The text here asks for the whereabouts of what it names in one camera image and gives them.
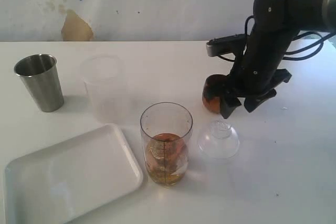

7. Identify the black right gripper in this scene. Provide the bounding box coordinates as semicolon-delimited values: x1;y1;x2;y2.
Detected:
219;28;292;119

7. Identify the brown wooden cup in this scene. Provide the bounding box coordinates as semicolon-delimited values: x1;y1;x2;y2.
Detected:
202;74;229;115

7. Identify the clear dome strainer lid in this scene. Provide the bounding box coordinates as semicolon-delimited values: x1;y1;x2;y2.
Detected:
197;120;240;159

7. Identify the clear measuring cylinder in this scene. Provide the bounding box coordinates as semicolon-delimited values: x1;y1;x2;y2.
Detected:
140;102;194;186

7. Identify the stainless steel cup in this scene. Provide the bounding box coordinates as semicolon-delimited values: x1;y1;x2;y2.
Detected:
14;54;64;112

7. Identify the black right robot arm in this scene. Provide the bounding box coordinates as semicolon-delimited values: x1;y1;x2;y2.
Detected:
219;0;335;119

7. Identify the translucent plastic container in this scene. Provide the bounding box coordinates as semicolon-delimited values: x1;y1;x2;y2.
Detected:
79;54;130;124

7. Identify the white rectangular tray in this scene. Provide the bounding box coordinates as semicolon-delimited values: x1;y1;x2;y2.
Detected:
3;124;143;223

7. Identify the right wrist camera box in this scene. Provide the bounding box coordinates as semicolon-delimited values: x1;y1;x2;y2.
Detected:
206;34;246;57

